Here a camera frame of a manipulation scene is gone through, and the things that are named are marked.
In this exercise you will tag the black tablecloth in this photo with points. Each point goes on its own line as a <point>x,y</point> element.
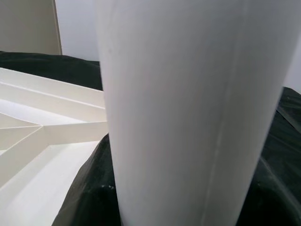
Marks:
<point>282,129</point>

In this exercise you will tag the white plastic table top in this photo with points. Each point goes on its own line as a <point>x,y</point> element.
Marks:
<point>47,153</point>

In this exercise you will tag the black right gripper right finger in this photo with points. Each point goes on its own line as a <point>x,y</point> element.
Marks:
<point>279,207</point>

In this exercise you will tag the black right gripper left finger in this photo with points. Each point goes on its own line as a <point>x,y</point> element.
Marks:
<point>94,193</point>

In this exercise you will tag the white plastic table leg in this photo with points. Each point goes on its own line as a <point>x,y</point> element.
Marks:
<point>188,117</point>

